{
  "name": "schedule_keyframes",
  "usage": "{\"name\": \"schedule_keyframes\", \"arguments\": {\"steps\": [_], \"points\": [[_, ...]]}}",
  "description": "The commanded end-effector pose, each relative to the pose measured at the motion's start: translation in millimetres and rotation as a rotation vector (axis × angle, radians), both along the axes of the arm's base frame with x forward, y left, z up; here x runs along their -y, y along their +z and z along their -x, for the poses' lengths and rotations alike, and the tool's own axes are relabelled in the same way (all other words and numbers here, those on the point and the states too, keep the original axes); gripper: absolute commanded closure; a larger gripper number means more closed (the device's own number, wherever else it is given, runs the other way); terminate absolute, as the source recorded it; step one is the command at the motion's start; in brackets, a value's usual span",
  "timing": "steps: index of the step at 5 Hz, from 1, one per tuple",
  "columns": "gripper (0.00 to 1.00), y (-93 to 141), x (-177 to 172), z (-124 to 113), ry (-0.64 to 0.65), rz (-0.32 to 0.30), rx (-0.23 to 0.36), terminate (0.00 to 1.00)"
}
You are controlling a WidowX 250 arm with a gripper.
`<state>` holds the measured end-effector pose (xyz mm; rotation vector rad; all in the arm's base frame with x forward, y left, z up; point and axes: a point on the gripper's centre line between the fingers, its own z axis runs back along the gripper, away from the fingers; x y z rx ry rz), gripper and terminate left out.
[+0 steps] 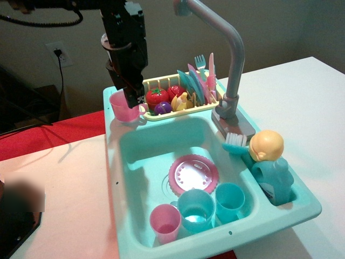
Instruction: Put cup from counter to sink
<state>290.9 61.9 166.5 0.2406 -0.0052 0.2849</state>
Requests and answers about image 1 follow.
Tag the grey toy faucet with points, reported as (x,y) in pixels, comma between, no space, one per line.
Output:
(225,115)

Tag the teal dish brush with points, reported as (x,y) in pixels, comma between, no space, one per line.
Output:
(235,144)

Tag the teal toy plate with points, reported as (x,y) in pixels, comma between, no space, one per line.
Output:
(188,83)

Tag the white wall outlet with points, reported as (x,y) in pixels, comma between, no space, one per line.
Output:
(59,54)

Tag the teal toy fork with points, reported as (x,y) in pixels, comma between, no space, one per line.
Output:
(200,64)

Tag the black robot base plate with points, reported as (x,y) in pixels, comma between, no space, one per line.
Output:
(16,228)

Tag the pink scalloped plate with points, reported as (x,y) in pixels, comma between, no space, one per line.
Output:
(193,172)

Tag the teal soap bottle yellow cap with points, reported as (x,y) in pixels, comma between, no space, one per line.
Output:
(270,169)

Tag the pink toy knife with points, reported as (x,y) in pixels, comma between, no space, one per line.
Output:
(211,79)

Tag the teal middle toy cup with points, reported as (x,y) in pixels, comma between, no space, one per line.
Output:
(196,208)

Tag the pink toy mug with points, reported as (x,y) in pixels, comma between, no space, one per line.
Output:
(121,110)

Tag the pink toy cup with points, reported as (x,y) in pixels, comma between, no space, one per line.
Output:
(165,220)

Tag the cream dish rack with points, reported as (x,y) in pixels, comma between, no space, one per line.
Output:
(164,83)

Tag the red cloth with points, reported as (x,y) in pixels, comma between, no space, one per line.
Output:
(44,137)

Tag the red toy apple half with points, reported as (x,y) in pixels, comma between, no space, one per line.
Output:
(175,90)

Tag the purple toy fruit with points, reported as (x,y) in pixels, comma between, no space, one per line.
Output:
(163,107)

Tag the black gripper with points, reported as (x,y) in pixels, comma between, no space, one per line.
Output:
(126,34)

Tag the red toy tomato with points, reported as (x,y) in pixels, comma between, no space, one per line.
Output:
(156,96)

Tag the teal toy sink unit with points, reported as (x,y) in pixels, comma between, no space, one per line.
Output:
(140,154)

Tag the teal right toy cup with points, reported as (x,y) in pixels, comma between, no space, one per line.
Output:
(230,199)

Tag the teal toy cup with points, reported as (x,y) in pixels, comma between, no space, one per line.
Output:
(196,208)
(230,199)

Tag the yellow toy banana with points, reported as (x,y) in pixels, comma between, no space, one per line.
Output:
(181,103)

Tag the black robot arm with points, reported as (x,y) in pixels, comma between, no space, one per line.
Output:
(26,7)

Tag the blue toy plate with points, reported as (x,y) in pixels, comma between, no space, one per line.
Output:
(202,99)

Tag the pink toy plate in rack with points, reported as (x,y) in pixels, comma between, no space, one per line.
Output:
(201,85)

